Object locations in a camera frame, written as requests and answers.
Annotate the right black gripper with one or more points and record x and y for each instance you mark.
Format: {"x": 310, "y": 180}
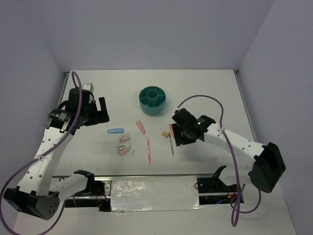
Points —
{"x": 178, "y": 139}

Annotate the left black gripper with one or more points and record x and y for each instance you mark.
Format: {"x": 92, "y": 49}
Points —
{"x": 100, "y": 116}

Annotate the purple thin pen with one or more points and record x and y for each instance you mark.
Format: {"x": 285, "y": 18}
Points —
{"x": 171, "y": 145}

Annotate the red highlighter pen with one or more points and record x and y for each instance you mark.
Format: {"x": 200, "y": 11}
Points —
{"x": 149, "y": 151}

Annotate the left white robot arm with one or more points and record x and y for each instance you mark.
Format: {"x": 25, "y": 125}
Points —
{"x": 35, "y": 195}

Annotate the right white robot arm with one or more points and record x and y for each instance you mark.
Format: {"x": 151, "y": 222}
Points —
{"x": 264, "y": 161}

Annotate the blue translucent stapler case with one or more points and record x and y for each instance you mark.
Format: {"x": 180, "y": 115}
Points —
{"x": 116, "y": 131}

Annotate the yellow eraser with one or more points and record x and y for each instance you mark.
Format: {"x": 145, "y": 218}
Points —
{"x": 165, "y": 134}

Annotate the pink translucent case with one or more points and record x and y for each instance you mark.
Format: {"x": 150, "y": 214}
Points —
{"x": 141, "y": 127}

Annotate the teal round divided organizer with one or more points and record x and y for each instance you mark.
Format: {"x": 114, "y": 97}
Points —
{"x": 152, "y": 100}

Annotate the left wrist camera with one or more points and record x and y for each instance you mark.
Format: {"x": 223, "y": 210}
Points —
{"x": 88, "y": 87}

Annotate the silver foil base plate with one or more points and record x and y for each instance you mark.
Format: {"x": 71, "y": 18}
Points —
{"x": 138, "y": 194}

